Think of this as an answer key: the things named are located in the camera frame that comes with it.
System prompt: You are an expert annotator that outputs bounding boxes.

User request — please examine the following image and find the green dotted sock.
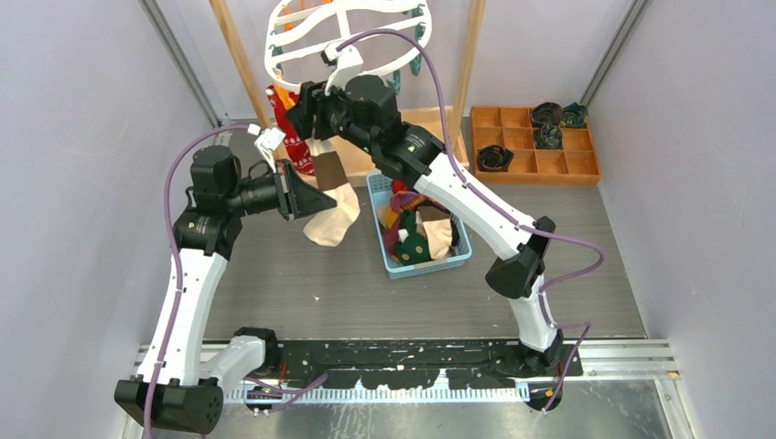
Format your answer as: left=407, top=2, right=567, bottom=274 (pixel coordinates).
left=393, top=229, right=432, bottom=266

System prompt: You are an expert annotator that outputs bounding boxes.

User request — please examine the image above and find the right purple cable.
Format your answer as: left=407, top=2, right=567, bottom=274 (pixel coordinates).
left=336, top=28, right=606, bottom=414

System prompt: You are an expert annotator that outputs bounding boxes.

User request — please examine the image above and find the purple striped sock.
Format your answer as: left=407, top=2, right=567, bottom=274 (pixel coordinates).
left=377, top=191, right=426, bottom=229

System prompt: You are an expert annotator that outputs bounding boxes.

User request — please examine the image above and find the light blue plastic basket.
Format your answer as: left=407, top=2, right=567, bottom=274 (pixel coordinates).
left=367, top=171, right=472, bottom=279

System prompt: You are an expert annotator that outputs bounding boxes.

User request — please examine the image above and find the rolled dark sock top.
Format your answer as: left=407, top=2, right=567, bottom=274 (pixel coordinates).
left=529, top=102, right=564, bottom=127

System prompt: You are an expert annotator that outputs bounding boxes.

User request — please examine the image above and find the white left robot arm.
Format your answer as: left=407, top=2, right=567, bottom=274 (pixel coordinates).
left=114, top=145, right=336, bottom=435

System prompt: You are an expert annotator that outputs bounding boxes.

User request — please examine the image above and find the wooden hanger stand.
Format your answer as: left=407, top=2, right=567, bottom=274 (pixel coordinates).
left=208, top=0, right=487, bottom=196

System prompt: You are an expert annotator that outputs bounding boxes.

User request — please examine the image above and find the beige brown-cuffed sock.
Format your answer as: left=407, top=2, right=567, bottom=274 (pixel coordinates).
left=415, top=206, right=456, bottom=260
left=303, top=135, right=361, bottom=249

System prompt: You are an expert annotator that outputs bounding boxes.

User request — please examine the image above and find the rolled dark sock middle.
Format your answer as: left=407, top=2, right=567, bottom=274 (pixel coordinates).
left=533, top=123, right=563, bottom=150

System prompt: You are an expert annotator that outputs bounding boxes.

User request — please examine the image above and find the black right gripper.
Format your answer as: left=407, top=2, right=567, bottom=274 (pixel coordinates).
left=284, top=72, right=377, bottom=156

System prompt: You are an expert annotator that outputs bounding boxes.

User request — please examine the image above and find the rolled dark sock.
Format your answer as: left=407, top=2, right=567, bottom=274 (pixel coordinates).
left=533, top=123, right=563, bottom=150
left=529, top=102, right=564, bottom=127
left=476, top=145, right=514, bottom=173
left=560, top=102, right=588, bottom=129

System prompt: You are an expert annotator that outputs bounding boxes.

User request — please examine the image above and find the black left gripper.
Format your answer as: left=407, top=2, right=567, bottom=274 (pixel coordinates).
left=227, top=159, right=338, bottom=220

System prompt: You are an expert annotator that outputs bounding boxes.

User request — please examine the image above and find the rolled dark sock right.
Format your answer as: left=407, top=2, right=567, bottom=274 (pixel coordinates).
left=560, top=102, right=588, bottom=129

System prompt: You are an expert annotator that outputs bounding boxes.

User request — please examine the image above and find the white round clip hanger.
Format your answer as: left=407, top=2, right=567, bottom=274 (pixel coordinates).
left=263, top=1, right=433, bottom=92

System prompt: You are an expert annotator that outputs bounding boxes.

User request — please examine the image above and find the rolled dark sock left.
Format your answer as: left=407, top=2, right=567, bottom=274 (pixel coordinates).
left=476, top=145, right=514, bottom=173

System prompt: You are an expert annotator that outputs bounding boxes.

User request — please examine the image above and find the red snowflake sock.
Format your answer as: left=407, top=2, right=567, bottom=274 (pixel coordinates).
left=265, top=85, right=315, bottom=177

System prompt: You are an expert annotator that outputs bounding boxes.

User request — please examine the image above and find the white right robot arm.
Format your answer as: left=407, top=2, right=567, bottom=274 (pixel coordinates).
left=286, top=75, right=563, bottom=376

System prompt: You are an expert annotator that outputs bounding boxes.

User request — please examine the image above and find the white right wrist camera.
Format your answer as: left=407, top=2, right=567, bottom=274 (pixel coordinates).
left=321, top=42, right=363, bottom=96

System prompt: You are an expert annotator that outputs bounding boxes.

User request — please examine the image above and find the orange wooden compartment tray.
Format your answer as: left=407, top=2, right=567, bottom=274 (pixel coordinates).
left=469, top=106, right=602, bottom=187

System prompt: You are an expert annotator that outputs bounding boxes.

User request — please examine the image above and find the red santa sock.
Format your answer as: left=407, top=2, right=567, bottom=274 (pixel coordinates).
left=391, top=180, right=409, bottom=194

